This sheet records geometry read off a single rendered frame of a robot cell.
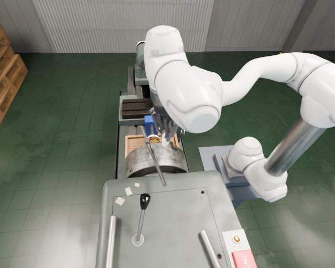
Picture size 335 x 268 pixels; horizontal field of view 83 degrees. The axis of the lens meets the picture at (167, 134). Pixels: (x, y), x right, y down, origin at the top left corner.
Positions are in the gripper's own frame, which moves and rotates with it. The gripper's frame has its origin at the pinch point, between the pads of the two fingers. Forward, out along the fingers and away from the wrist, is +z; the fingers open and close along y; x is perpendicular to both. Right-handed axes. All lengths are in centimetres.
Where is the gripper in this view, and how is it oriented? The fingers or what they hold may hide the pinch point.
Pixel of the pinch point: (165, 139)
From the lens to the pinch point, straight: 76.6
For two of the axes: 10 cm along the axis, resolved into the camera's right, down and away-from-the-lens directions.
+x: -5.7, 6.2, -5.4
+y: -8.2, -4.3, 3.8
